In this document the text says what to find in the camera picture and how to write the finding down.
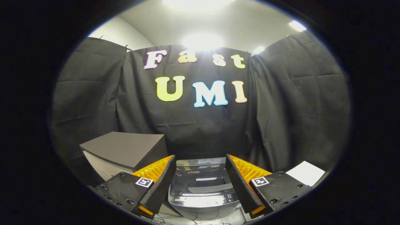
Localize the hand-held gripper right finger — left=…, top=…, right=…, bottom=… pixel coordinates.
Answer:
left=225, top=153, right=313, bottom=219

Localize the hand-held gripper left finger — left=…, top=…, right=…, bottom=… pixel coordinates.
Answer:
left=94, top=154, right=176, bottom=219

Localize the grey washing machine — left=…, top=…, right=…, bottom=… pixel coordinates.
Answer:
left=168, top=157, right=248, bottom=221

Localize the grey cabinet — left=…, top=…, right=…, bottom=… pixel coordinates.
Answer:
left=79, top=131, right=168, bottom=188

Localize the white board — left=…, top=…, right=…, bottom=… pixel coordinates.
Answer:
left=286, top=161, right=326, bottom=187

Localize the black backdrop cloth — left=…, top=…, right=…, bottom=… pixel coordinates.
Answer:
left=49, top=31, right=352, bottom=188

